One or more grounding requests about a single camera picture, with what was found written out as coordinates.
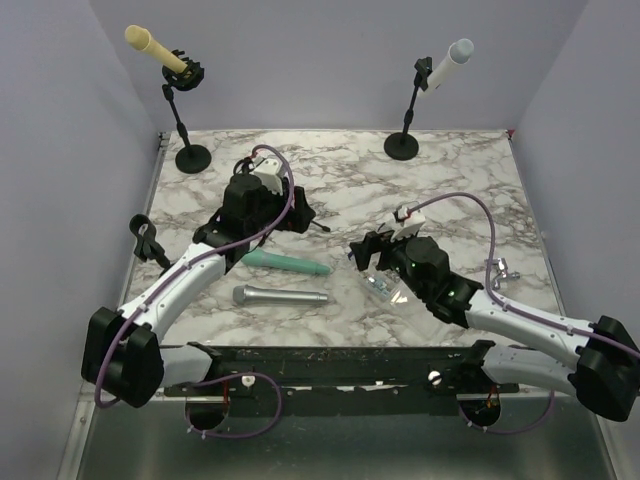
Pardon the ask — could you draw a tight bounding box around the green microphone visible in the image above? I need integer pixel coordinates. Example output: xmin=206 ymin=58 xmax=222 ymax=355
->
xmin=241 ymin=249 xmax=332 ymax=276

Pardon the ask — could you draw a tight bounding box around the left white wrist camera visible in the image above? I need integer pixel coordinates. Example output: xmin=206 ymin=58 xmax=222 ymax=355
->
xmin=252 ymin=158 xmax=286 ymax=196

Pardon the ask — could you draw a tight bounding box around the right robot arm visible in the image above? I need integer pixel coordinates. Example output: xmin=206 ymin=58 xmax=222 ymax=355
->
xmin=349 ymin=232 xmax=639 ymax=422

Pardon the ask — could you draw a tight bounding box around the grey microphone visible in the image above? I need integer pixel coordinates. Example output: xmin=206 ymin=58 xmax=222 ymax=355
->
xmin=232 ymin=285 xmax=329 ymax=305

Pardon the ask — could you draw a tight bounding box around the black tripod microphone stand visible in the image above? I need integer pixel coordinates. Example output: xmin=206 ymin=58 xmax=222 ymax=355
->
xmin=232 ymin=157 xmax=331 ymax=232

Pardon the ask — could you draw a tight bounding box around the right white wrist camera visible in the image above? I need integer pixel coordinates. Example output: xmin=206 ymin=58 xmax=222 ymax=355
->
xmin=391 ymin=205 xmax=426 ymax=242

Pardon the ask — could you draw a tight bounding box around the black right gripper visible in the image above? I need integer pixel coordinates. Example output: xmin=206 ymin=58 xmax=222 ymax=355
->
xmin=351 ymin=223 xmax=428 ymax=299

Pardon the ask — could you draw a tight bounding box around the white microphone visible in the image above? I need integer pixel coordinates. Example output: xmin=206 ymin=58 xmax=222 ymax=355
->
xmin=418 ymin=38 xmax=475 ymax=97

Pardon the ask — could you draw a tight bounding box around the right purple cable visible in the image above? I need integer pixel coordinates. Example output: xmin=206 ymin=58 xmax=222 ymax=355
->
xmin=404 ymin=192 xmax=640 ymax=435

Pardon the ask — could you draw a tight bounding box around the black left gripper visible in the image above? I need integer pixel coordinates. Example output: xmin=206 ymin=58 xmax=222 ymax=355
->
xmin=245 ymin=181 xmax=314 ymax=236

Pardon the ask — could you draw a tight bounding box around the clear screw organizer box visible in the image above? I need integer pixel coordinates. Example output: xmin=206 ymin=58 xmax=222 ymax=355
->
xmin=347 ymin=251 xmax=414 ymax=307

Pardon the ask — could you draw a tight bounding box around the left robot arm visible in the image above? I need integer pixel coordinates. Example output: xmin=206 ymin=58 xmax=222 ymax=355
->
xmin=81 ymin=174 xmax=315 ymax=408

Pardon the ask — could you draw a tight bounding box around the black clip microphone stand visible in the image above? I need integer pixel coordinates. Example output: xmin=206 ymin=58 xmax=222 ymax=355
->
xmin=129 ymin=214 xmax=172 ymax=271

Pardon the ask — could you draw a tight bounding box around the purple cable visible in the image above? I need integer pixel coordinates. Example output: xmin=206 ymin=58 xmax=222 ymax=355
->
xmin=404 ymin=192 xmax=640 ymax=435
xmin=93 ymin=144 xmax=294 ymax=440

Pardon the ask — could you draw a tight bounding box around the beige microphone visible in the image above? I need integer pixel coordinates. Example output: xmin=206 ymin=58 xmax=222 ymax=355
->
xmin=124 ymin=25 xmax=187 ymax=74

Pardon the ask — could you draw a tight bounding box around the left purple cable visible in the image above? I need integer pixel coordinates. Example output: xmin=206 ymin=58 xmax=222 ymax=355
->
xmin=93 ymin=144 xmax=294 ymax=440

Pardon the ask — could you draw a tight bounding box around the silver metal faucet part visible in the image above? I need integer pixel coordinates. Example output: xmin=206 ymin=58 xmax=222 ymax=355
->
xmin=485 ymin=257 xmax=521 ymax=291

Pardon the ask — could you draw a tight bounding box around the black shock-mount round-base stand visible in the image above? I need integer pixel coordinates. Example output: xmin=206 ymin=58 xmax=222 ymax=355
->
xmin=160 ymin=48 xmax=212 ymax=175

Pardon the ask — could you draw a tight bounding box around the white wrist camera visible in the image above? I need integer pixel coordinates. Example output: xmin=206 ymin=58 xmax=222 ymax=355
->
xmin=252 ymin=158 xmax=286 ymax=196
xmin=391 ymin=205 xmax=426 ymax=242

